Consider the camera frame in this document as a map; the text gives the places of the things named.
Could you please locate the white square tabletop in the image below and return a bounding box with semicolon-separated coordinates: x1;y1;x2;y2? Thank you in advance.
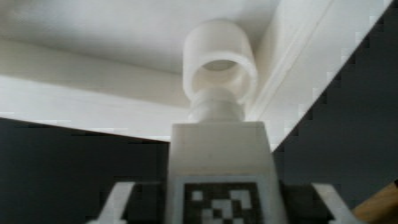
0;0;394;143

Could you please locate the white table leg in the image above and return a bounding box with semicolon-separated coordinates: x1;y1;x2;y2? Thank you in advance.
166;88;289;224

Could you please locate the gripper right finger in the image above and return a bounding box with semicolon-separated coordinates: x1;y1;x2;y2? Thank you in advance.
314;183;369;224

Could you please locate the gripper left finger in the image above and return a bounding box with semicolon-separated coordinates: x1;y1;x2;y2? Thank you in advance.
88;182;136;224

